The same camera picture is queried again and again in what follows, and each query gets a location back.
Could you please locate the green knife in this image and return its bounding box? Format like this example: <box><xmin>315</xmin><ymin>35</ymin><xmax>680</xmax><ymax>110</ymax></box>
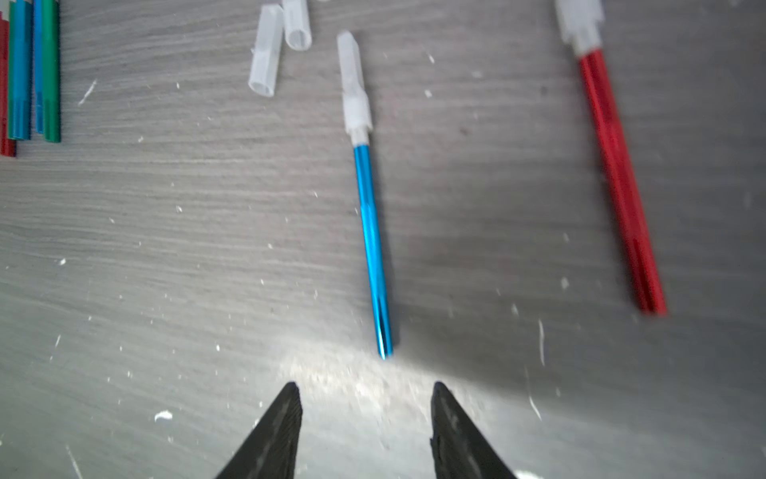
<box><xmin>41</xmin><ymin>0</ymin><xmax>61</xmax><ymax>143</ymax></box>

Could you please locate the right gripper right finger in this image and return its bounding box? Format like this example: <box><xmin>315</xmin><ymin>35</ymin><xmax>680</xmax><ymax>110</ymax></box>
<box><xmin>430</xmin><ymin>381</ymin><xmax>517</xmax><ymax>479</ymax></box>

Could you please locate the red knife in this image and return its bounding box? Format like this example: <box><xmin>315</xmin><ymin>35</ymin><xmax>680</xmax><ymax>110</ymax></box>
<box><xmin>0</xmin><ymin>10</ymin><xmax>16</xmax><ymax>158</ymax></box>
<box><xmin>555</xmin><ymin>1</ymin><xmax>667</xmax><ymax>315</ymax></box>

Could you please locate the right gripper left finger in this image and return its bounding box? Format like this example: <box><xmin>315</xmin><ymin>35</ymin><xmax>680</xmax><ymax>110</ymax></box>
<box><xmin>217</xmin><ymin>382</ymin><xmax>303</xmax><ymax>479</ymax></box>

